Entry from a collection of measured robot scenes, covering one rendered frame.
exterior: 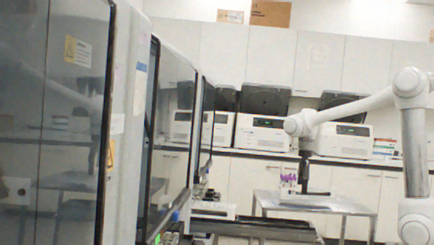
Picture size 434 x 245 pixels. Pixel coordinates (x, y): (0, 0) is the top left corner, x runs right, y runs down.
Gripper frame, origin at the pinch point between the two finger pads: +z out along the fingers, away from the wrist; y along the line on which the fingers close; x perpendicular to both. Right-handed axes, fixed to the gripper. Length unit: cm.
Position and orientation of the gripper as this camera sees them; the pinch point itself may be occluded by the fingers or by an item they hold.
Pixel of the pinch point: (301, 187)
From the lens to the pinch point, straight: 216.1
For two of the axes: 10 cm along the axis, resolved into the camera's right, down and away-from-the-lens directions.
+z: -0.9, 9.9, 0.5
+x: -9.9, -0.8, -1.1
